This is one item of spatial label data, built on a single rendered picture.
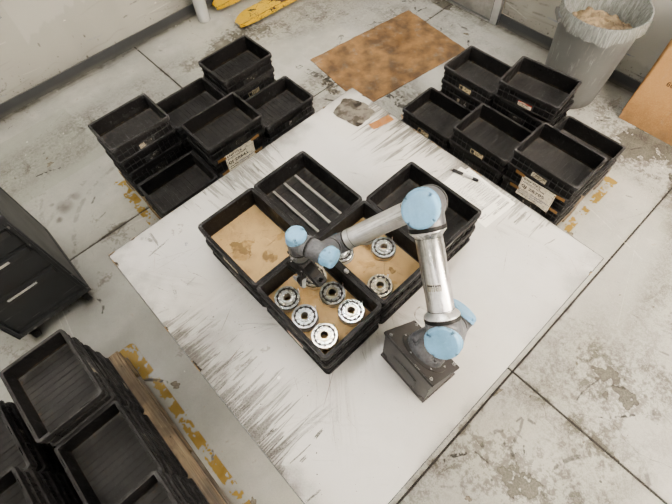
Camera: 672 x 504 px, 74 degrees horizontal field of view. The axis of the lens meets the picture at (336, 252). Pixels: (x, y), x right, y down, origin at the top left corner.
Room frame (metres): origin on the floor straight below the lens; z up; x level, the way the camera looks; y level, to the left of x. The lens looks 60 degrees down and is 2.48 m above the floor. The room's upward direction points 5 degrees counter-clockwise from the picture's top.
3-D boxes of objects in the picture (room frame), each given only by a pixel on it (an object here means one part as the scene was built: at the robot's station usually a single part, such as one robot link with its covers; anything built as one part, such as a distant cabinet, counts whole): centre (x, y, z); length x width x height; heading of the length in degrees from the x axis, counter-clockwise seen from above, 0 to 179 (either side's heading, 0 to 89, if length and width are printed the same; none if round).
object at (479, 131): (1.90, -1.00, 0.31); 0.40 x 0.30 x 0.34; 39
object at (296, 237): (0.83, 0.13, 1.15); 0.09 x 0.08 x 0.11; 57
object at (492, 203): (1.29, -0.70, 0.70); 0.33 x 0.23 x 0.01; 39
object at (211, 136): (2.07, 0.62, 0.37); 0.40 x 0.30 x 0.45; 129
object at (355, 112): (1.93, -0.16, 0.71); 0.22 x 0.19 x 0.01; 39
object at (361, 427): (1.00, -0.06, 0.35); 1.60 x 1.60 x 0.70; 39
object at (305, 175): (1.21, 0.10, 0.87); 0.40 x 0.30 x 0.11; 39
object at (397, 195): (1.09, -0.38, 0.87); 0.40 x 0.30 x 0.11; 39
